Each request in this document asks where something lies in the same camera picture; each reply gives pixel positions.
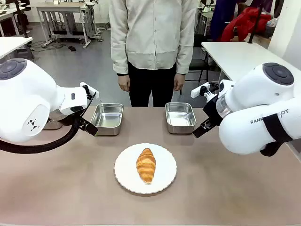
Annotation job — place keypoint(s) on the black clamp pole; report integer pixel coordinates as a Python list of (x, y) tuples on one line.
[(21, 18)]

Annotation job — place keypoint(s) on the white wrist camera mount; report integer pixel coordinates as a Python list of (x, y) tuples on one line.
[(90, 87), (198, 90)]

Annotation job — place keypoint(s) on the person's left forearm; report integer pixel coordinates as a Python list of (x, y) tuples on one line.
[(185, 47)]

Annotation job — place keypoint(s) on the white floor power strip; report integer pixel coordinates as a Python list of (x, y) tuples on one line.
[(47, 43)]

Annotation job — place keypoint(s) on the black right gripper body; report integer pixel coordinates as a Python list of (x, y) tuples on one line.
[(211, 108)]

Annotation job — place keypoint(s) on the black chair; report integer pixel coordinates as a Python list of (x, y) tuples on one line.
[(198, 56)]

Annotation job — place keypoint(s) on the black camera stand pole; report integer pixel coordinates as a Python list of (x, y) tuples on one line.
[(255, 23)]

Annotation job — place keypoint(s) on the person's left hand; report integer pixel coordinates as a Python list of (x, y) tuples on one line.
[(179, 82)]

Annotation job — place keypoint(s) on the rectangular steel container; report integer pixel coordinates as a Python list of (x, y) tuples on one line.
[(180, 116), (107, 117)]

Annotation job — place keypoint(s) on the person's right hand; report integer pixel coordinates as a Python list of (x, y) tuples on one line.
[(124, 83)]

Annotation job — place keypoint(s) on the person's right forearm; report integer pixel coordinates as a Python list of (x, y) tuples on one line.
[(118, 47)]

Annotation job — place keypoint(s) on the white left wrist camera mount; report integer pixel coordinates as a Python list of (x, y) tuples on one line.
[(90, 87)]

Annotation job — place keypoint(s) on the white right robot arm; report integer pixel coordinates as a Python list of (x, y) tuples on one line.
[(256, 94)]

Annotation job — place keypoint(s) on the person in cream shirt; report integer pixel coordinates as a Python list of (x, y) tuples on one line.
[(152, 35)]

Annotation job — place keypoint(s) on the white long table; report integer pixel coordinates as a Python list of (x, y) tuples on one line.
[(237, 57)]

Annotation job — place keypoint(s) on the red jacket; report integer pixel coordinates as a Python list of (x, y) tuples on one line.
[(244, 23)]

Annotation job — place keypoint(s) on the white scalloped plate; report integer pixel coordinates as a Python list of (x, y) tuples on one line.
[(162, 169)]

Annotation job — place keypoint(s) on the white background desk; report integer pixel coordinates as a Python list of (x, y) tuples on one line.
[(63, 16)]

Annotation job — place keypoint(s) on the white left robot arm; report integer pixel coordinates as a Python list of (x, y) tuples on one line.
[(28, 99)]

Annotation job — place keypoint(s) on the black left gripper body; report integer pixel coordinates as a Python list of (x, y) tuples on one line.
[(81, 122)]

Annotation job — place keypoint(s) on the golden croissant bread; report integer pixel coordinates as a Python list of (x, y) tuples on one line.
[(146, 164)]

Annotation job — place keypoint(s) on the white side table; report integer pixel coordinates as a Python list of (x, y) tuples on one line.
[(11, 46)]

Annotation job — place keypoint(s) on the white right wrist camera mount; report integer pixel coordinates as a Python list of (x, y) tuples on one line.
[(198, 90)]

